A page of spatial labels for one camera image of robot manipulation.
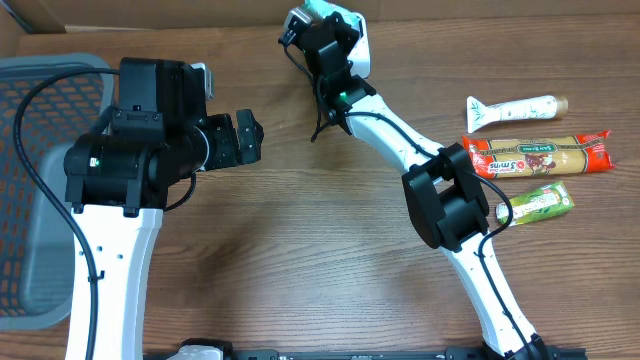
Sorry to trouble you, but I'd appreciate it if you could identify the teal snack packet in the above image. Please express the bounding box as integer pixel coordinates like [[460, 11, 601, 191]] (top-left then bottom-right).
[[302, 0, 360, 26]]

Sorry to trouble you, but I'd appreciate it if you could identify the red orange pasta packet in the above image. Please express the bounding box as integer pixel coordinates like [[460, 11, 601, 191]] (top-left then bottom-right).
[[462, 130, 615, 179]]

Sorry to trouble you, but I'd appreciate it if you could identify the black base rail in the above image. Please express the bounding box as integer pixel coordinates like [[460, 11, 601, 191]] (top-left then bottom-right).
[[144, 337, 589, 360]]

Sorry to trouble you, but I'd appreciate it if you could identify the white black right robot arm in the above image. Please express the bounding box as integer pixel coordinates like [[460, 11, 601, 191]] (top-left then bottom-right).
[[291, 11, 550, 359]]

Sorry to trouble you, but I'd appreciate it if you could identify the grey plastic mesh basket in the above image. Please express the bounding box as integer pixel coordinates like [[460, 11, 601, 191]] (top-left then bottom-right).
[[1, 53, 114, 331]]

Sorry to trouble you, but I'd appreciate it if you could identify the white barcode scanner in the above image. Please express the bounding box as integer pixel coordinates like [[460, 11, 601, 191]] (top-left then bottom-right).
[[347, 12, 371, 79]]

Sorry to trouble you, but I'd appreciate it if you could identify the white tube gold cap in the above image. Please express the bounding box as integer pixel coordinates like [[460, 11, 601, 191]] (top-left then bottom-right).
[[466, 95, 569, 134]]

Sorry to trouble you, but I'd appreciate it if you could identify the green tea packet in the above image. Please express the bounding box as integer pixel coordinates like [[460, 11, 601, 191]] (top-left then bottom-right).
[[509, 181, 574, 226]]

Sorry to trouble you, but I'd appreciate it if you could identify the brown cardboard backboard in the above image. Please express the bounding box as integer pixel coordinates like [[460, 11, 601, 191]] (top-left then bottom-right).
[[1, 0, 639, 33]]

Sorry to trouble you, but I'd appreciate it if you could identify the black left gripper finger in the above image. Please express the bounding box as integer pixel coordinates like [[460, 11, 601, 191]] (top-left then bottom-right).
[[236, 109, 253, 164], [245, 109, 264, 163]]

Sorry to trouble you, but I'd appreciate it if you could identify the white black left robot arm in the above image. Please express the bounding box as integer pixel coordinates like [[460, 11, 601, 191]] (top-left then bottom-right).
[[64, 58, 264, 359]]

